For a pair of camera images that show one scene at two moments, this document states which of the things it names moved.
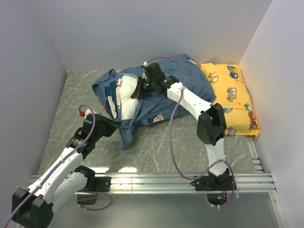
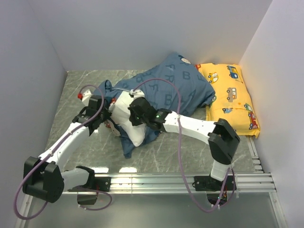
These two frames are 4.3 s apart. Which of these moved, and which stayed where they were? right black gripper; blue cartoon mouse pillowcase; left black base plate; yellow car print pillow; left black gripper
Moved: right black gripper; left black gripper; blue cartoon mouse pillowcase
Stayed: left black base plate; yellow car print pillow
